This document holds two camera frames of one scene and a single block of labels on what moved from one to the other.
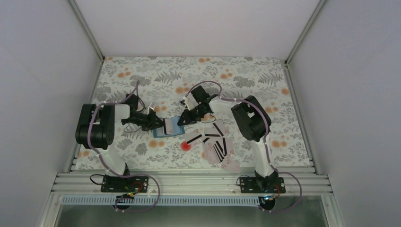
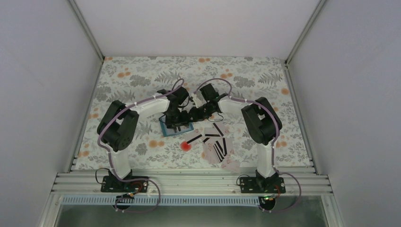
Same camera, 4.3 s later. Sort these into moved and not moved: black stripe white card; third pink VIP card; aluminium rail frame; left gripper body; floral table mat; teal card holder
Moved: left gripper body; black stripe white card; teal card holder
Not moved: floral table mat; aluminium rail frame; third pink VIP card
